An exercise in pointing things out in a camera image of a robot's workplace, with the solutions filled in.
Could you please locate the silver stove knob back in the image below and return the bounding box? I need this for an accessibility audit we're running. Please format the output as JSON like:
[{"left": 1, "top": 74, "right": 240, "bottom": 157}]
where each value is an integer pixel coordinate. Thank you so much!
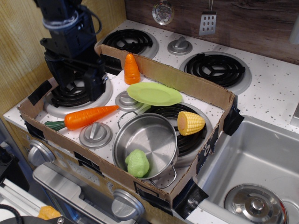
[{"left": 167, "top": 37, "right": 193, "bottom": 56}]

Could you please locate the back left black burner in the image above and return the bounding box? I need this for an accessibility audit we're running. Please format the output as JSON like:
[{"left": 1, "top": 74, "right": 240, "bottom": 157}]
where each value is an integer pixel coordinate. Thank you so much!
[{"left": 98, "top": 29, "right": 159, "bottom": 59}]

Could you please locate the silver oven knob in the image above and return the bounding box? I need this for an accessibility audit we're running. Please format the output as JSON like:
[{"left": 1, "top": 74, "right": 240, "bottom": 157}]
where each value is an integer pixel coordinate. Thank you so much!
[
  {"left": 28, "top": 140, "right": 56, "bottom": 167},
  {"left": 111, "top": 189, "right": 145, "bottom": 221}
]

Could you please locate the yellow orange object bottom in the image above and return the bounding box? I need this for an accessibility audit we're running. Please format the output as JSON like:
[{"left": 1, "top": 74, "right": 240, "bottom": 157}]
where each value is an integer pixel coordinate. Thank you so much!
[{"left": 37, "top": 205, "right": 61, "bottom": 220}]

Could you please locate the light green plastic plate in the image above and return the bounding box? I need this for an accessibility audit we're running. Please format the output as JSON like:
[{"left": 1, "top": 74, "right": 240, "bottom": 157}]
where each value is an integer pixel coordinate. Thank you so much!
[{"left": 127, "top": 82, "right": 183, "bottom": 106}]

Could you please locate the front left black burner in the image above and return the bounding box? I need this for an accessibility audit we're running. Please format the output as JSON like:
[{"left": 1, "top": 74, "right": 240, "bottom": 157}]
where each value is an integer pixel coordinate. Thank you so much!
[{"left": 43, "top": 76, "right": 113, "bottom": 119}]

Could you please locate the steel pot lid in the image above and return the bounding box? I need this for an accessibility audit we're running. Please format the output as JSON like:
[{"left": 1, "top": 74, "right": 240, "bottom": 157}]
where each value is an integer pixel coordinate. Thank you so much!
[{"left": 223, "top": 184, "right": 288, "bottom": 224}]

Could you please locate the silver oven knob right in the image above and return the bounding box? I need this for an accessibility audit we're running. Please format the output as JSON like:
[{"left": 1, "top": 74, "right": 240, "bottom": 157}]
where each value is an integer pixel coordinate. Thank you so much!
[{"left": 111, "top": 189, "right": 145, "bottom": 221}]

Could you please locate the front right black burner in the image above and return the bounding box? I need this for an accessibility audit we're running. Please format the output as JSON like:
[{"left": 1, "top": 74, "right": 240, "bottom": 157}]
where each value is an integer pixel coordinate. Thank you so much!
[{"left": 144, "top": 103, "right": 213, "bottom": 168}]

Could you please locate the silver stove knob centre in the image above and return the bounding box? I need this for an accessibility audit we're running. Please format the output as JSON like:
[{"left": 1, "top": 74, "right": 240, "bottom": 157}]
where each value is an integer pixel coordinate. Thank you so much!
[{"left": 115, "top": 91, "right": 144, "bottom": 112}]

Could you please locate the orange toy carrot cone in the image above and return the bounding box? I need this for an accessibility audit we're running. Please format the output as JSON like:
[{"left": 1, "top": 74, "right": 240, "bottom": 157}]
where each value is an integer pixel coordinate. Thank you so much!
[{"left": 124, "top": 54, "right": 141, "bottom": 85}]

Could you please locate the grey toy sink basin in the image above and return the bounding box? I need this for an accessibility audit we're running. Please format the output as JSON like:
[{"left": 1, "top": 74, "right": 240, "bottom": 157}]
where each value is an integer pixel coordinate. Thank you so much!
[{"left": 198, "top": 116, "right": 299, "bottom": 224}]

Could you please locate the back right black burner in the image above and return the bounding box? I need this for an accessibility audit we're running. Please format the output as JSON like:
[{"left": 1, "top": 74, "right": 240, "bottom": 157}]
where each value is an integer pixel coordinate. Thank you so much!
[{"left": 179, "top": 51, "right": 252, "bottom": 95}]

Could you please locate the black burner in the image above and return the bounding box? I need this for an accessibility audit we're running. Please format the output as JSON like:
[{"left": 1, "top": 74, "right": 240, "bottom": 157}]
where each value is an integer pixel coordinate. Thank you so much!
[
  {"left": 98, "top": 29, "right": 159, "bottom": 59},
  {"left": 144, "top": 103, "right": 213, "bottom": 168},
  {"left": 179, "top": 51, "right": 252, "bottom": 95},
  {"left": 43, "top": 76, "right": 113, "bottom": 119}
]

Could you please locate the light green toy broccoli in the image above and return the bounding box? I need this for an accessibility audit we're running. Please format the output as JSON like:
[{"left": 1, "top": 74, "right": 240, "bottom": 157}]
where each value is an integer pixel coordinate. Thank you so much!
[{"left": 125, "top": 149, "right": 150, "bottom": 178}]

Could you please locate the hanging silver spatula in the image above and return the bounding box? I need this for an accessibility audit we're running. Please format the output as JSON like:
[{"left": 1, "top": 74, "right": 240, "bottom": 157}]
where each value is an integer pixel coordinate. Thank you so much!
[{"left": 199, "top": 0, "right": 217, "bottom": 36}]

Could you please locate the yellow toy corn cob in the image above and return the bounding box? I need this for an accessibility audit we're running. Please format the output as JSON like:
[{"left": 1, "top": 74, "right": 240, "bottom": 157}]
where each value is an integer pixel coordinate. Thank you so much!
[{"left": 177, "top": 111, "right": 206, "bottom": 136}]

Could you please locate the silver oven door handle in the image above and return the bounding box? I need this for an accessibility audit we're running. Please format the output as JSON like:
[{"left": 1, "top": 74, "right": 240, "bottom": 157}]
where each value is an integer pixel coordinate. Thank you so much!
[{"left": 33, "top": 165, "right": 122, "bottom": 224}]

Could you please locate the stainless steel pan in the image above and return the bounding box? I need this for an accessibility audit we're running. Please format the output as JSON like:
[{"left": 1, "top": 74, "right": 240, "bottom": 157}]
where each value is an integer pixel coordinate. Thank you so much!
[{"left": 112, "top": 111, "right": 178, "bottom": 189}]

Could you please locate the orange toy carrot with leaves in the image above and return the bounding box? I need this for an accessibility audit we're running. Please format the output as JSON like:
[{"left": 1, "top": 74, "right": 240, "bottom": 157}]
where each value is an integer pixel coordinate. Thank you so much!
[{"left": 45, "top": 105, "right": 119, "bottom": 131}]

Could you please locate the silver stove knob front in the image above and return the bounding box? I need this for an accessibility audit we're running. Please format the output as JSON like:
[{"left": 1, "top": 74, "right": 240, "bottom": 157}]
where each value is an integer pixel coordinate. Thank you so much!
[{"left": 79, "top": 122, "right": 113, "bottom": 149}]

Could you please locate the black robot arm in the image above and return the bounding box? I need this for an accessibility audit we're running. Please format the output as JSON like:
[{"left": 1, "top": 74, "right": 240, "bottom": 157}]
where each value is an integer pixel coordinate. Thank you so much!
[{"left": 35, "top": 0, "right": 106, "bottom": 101}]

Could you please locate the silver stove knob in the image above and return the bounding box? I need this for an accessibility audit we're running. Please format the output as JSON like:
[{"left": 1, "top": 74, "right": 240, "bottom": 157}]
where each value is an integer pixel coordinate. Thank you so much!
[
  {"left": 115, "top": 91, "right": 144, "bottom": 112},
  {"left": 167, "top": 37, "right": 193, "bottom": 56},
  {"left": 79, "top": 122, "right": 113, "bottom": 149}
]

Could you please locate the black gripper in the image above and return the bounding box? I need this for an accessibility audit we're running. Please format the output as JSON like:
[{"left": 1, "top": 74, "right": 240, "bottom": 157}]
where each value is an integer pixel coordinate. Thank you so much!
[{"left": 40, "top": 9, "right": 107, "bottom": 101}]

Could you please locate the silver oven knob left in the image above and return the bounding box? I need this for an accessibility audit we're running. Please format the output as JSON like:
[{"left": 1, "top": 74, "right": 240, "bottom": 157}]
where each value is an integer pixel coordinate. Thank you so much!
[{"left": 28, "top": 140, "right": 56, "bottom": 167}]

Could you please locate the hanging silver strainer ladle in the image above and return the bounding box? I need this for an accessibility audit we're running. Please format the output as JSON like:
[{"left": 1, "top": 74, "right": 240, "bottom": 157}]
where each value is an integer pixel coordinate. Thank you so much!
[{"left": 152, "top": 0, "right": 174, "bottom": 25}]

